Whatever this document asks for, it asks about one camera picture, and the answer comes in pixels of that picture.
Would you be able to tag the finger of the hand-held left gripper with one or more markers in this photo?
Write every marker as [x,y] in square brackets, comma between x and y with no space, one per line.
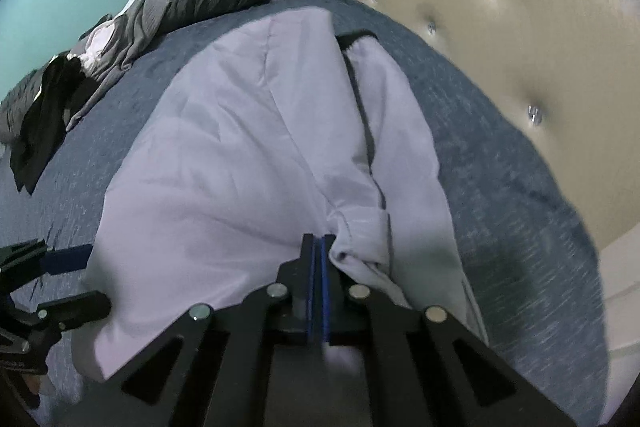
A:
[70,257]
[85,307]

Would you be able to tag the white garment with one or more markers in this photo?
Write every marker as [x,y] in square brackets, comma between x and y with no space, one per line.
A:
[97,44]

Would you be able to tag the cream tufted headboard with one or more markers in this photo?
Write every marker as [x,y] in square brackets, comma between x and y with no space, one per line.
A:
[500,32]

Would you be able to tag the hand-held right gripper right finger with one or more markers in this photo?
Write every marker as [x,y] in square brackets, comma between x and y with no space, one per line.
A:
[327,287]

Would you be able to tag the blue patterned bed sheet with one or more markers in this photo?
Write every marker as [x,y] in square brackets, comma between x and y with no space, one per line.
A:
[525,232]

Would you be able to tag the grey garment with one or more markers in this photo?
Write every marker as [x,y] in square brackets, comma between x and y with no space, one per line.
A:
[135,32]

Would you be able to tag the person's left hand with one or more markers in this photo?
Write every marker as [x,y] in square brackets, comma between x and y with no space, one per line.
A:
[39,382]

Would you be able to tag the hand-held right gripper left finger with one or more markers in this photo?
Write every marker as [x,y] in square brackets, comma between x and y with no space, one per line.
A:
[310,287]

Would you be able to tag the light purple jacket black cuffs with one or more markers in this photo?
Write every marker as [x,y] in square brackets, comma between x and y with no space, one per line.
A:
[225,157]

